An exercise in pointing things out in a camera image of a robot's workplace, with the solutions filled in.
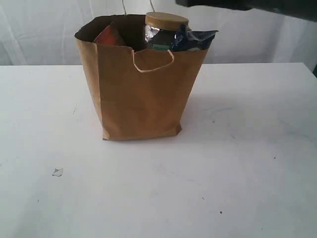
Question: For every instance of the small clear plastic scrap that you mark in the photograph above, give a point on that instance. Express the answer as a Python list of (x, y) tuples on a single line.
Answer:
[(57, 172)]

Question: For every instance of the brown kraft stand-up pouch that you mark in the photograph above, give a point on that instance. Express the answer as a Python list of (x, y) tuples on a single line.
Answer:
[(110, 36)]

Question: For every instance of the brown paper shopping bag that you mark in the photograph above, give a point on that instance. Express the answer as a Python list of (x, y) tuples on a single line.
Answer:
[(138, 93)]

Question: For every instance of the clear jar with gold lid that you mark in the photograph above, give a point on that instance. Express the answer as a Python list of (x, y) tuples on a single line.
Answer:
[(160, 29)]

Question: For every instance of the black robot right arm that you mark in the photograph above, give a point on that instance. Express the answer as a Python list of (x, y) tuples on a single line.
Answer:
[(302, 9)]

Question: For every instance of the spaghetti packet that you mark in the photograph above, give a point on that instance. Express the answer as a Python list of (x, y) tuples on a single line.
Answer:
[(186, 39)]

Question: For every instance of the white backdrop curtain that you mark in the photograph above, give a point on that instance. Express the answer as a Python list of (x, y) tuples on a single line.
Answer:
[(41, 32)]

